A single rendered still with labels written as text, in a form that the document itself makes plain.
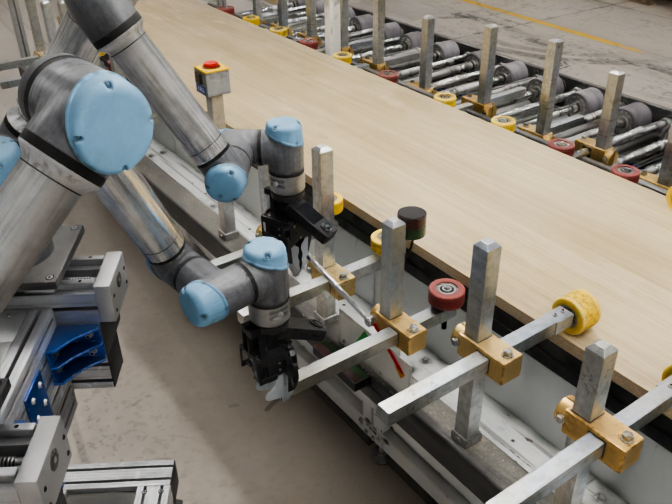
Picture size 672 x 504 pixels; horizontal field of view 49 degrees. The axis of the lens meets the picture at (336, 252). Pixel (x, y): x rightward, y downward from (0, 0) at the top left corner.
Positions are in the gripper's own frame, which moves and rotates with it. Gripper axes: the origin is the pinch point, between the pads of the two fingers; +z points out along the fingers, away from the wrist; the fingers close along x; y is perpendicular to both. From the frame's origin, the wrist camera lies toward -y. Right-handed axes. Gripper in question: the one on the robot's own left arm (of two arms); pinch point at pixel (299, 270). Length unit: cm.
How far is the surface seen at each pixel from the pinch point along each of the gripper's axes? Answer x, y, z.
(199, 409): -19, 62, 91
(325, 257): -9.9, -0.3, 1.6
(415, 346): 0.8, -30.7, 7.5
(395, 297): -1.9, -24.0, -0.9
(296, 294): 1.6, -0.1, 5.6
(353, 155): -61, 25, 1
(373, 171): -55, 14, 1
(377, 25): -152, 73, -10
